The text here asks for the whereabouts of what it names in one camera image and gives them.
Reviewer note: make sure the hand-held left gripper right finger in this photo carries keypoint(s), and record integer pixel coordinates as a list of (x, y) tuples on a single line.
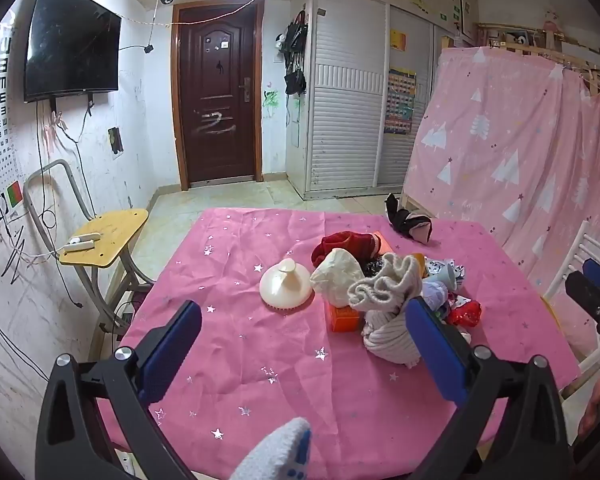
[(435, 355)]

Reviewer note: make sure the black wall television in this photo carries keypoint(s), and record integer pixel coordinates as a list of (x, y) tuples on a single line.
[(70, 40)]

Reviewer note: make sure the colourful wall poster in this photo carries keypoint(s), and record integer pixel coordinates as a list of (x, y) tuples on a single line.
[(400, 102)]

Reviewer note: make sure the pink starry tablecloth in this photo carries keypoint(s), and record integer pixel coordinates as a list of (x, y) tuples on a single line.
[(240, 360)]

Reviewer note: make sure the red cloth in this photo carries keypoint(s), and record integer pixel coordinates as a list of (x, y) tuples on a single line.
[(345, 242)]

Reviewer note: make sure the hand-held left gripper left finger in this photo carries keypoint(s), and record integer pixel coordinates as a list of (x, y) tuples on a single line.
[(172, 345)]

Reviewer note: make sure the white slatted wardrobe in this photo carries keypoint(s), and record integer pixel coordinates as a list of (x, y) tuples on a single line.
[(345, 135)]

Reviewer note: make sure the lavender cloth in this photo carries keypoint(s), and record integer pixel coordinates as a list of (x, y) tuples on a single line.
[(434, 297)]

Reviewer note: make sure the white striped cloth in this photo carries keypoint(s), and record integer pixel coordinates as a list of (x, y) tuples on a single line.
[(387, 340)]

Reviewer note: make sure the small black handbag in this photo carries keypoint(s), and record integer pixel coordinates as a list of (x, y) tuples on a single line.
[(295, 84)]

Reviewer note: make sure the long orange box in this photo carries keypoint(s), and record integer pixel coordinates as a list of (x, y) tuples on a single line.
[(384, 245)]

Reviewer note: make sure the white power strip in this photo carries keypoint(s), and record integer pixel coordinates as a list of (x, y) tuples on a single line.
[(80, 242)]

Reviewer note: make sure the red and green flag sticker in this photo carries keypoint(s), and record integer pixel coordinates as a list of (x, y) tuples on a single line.
[(14, 195)]

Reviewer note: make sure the white cap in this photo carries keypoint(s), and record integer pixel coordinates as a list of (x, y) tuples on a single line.
[(280, 45)]

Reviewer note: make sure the chair with yellow wooden seat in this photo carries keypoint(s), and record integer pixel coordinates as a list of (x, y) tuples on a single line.
[(115, 230)]

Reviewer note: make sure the red foil wrapper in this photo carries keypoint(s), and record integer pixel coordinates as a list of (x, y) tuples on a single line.
[(465, 315)]

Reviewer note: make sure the open wall junction box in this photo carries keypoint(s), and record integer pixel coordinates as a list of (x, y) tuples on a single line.
[(115, 140)]

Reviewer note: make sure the yellow wardrobe sticker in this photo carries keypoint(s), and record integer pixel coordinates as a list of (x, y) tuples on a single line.
[(398, 40)]

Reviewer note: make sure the pink tree print sheet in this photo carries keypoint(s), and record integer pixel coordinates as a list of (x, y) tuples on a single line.
[(505, 135)]

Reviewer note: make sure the black and pink striped sock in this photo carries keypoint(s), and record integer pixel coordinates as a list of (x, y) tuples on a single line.
[(415, 227)]

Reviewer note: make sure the white printed sock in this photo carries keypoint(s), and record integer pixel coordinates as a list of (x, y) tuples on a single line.
[(460, 272)]

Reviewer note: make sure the white chair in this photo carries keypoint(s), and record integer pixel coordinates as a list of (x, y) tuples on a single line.
[(580, 245)]

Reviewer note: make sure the dark brown wooden door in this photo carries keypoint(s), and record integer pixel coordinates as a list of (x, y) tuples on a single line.
[(215, 110)]

